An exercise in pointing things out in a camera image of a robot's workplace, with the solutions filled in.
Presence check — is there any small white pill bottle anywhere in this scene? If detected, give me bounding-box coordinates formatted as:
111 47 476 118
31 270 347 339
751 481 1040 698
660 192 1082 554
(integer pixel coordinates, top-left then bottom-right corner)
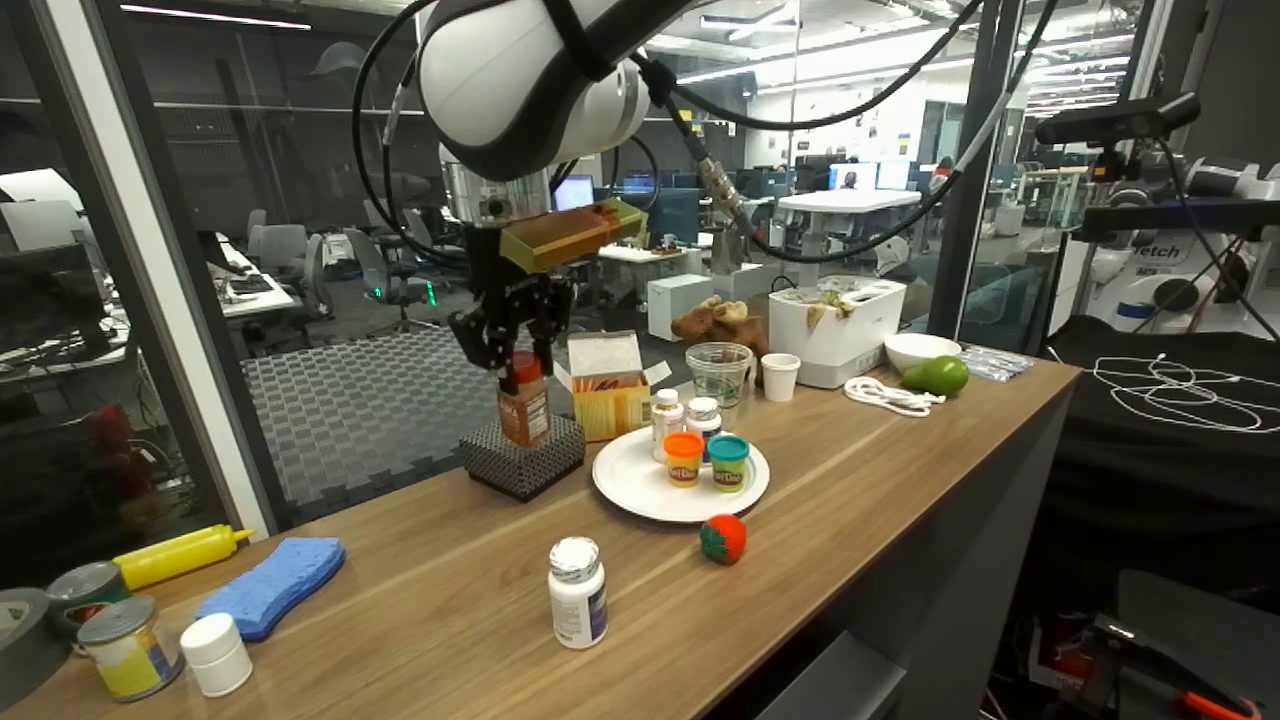
644 384 689 466

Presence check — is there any teal lid dough tub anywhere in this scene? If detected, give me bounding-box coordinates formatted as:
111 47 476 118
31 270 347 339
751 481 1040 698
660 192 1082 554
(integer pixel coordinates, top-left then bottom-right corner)
705 434 755 489

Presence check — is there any white paper cup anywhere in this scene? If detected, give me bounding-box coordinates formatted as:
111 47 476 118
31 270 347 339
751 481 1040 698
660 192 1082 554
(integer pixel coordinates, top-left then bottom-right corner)
755 350 809 408

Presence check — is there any white lidded bin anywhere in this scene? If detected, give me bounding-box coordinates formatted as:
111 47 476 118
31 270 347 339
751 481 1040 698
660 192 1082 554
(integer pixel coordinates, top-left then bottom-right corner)
765 277 910 398

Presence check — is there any brown wrist camera box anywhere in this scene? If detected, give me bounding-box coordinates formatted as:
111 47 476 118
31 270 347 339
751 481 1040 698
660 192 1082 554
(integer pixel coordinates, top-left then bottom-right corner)
496 197 656 280

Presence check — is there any thin black looped cable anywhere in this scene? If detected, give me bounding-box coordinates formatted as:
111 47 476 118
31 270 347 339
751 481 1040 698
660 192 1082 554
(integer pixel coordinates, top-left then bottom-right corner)
347 0 470 270

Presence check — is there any brown moose plush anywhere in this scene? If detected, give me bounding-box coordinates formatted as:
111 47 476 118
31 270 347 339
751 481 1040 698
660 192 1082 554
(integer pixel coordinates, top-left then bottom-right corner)
671 293 761 350

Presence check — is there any white bowl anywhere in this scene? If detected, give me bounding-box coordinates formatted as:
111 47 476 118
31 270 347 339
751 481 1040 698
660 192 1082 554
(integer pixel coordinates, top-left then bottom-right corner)
879 328 962 379

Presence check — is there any grey duct tape roll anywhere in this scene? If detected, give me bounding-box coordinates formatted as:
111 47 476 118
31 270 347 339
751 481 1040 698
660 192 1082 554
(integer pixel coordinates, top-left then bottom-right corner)
0 585 71 712

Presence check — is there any white cable pile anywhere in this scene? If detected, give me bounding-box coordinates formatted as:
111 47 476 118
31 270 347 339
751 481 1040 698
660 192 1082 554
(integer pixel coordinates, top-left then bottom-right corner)
1088 350 1280 442

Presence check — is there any orange toy ball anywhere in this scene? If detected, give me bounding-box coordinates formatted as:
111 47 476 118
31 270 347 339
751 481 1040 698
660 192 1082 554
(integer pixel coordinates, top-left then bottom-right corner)
695 513 755 567

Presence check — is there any white box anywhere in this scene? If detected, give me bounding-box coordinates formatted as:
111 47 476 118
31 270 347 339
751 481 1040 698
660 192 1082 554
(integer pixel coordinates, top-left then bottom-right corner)
644 271 718 344

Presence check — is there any blue sponge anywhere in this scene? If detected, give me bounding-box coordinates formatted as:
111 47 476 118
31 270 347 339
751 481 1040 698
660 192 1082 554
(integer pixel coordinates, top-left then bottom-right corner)
196 535 347 647

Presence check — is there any small white cable coil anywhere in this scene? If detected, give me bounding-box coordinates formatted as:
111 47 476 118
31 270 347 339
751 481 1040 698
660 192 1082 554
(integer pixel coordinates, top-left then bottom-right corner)
839 372 946 423

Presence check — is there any robot cable metal connector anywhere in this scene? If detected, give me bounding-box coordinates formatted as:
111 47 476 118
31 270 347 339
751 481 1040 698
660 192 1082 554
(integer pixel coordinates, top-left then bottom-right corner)
634 54 761 271

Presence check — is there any small white tub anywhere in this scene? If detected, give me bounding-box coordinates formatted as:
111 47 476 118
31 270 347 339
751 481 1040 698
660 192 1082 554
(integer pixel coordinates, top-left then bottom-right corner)
175 612 256 703

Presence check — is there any white bottle blue label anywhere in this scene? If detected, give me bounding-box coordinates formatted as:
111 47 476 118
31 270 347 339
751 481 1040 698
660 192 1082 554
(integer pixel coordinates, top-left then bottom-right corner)
683 394 728 443

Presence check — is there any orange cap spice bottle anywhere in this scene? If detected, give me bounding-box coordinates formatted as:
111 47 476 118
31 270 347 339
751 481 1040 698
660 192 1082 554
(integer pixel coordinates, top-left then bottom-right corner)
496 353 555 454

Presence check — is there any grey office chair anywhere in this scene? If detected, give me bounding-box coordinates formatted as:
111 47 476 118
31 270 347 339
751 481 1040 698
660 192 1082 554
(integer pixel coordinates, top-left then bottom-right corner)
755 627 910 720

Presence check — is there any red handled tool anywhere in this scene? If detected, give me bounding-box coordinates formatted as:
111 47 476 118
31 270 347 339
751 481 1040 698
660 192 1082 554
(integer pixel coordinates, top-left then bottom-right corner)
1052 617 1264 720

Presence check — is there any white round plate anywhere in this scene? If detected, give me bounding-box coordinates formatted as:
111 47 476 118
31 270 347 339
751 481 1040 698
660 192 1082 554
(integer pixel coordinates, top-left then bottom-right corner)
589 423 776 530

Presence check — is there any yellow mustard bottle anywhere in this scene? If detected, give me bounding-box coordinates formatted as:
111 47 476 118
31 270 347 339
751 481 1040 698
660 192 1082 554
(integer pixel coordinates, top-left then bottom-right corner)
107 522 256 595

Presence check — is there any grey foam block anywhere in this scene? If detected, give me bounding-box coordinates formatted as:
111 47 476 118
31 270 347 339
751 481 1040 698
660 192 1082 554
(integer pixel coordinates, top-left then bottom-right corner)
457 416 589 504

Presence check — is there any black camera on mount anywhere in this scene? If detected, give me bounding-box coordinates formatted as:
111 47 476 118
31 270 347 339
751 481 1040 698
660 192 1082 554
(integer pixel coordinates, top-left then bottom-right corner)
1034 88 1280 248

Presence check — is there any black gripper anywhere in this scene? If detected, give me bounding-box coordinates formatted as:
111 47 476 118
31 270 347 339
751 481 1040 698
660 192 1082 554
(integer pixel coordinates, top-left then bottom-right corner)
447 218 581 379

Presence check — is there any black cloth cover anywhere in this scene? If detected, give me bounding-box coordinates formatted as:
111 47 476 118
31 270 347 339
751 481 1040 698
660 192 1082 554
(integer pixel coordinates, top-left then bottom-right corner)
1034 311 1280 608

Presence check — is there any tin can yellow label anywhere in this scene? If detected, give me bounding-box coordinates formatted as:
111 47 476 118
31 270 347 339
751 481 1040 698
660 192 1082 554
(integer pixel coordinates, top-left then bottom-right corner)
71 595 183 709

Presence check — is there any clear plastic cup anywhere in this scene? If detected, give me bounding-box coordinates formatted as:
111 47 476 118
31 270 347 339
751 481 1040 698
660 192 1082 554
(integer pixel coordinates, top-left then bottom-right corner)
680 335 765 434

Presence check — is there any large white pill bottle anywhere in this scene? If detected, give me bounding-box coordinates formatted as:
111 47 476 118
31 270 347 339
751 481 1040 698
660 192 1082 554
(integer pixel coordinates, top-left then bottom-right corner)
545 533 617 657

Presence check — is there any lit computer monitor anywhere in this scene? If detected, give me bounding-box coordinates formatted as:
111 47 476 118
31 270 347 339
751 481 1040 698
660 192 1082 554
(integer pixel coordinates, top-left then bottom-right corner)
546 171 599 214

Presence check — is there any yellow open cardboard box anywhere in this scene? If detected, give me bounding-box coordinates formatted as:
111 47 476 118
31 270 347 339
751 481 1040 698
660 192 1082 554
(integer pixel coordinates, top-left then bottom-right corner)
546 334 660 448

